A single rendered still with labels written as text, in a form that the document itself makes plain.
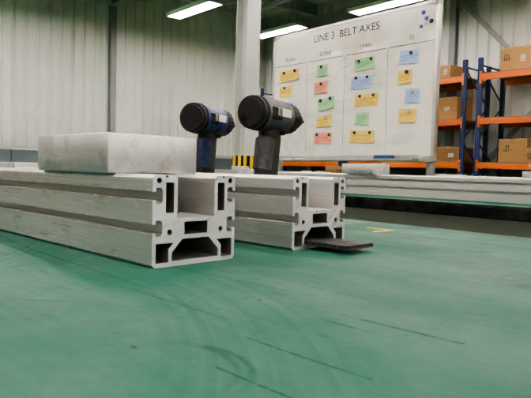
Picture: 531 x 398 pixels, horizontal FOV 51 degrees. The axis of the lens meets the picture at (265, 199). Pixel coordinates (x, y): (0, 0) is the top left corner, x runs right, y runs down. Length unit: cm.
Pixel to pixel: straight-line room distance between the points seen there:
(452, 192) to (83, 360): 188
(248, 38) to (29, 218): 873
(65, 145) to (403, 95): 325
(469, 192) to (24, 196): 161
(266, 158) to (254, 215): 28
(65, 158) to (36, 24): 1263
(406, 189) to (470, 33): 1047
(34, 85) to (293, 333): 1271
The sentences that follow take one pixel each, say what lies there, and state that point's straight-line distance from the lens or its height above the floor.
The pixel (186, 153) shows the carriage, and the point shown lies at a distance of 62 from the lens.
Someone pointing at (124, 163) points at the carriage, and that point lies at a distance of 57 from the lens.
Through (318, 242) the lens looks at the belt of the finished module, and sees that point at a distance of 65.
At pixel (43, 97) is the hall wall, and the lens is 1301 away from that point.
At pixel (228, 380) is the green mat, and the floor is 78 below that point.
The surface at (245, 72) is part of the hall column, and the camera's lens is 949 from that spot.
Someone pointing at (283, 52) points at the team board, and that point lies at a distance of 458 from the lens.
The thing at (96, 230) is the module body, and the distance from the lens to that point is 60.
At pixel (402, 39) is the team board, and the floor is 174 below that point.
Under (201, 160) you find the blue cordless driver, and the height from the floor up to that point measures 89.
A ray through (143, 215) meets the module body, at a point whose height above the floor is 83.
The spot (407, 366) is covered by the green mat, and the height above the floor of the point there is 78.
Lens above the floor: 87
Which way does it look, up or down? 3 degrees down
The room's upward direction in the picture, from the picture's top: 1 degrees clockwise
